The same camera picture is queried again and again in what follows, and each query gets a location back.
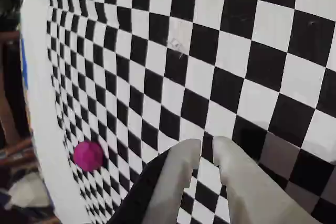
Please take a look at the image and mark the green leafy houseplant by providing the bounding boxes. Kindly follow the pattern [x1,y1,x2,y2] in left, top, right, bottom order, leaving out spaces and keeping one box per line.
[0,0,24,30]

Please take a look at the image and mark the checkerboard paper mat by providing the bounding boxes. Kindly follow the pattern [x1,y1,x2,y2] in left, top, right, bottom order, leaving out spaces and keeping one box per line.
[19,0,336,224]

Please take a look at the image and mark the wooden chair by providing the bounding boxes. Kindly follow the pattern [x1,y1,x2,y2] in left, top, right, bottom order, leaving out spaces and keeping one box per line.
[0,31,32,143]

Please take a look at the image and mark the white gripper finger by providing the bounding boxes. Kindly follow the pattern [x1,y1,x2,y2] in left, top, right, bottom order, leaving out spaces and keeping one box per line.
[212,135,324,224]

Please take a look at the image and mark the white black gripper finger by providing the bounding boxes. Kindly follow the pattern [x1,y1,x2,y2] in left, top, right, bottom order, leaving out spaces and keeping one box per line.
[107,138,202,224]

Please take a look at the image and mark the pink faceted ball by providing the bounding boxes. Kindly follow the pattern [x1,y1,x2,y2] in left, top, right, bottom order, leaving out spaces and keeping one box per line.
[72,141,104,172]

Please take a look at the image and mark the blue tape strip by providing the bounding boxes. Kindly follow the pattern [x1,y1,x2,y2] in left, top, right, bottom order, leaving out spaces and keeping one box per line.
[20,37,29,88]

